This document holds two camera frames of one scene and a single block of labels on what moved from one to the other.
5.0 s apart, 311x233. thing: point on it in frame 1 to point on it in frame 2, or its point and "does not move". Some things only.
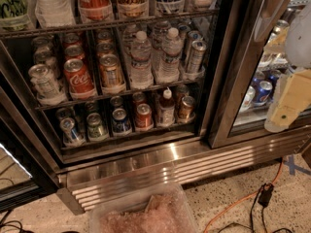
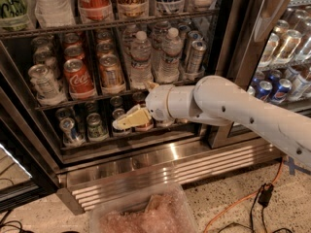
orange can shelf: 111,73 does not move
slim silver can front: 196,56 does not move
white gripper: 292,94 to 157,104
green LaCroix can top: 14,7 does not move
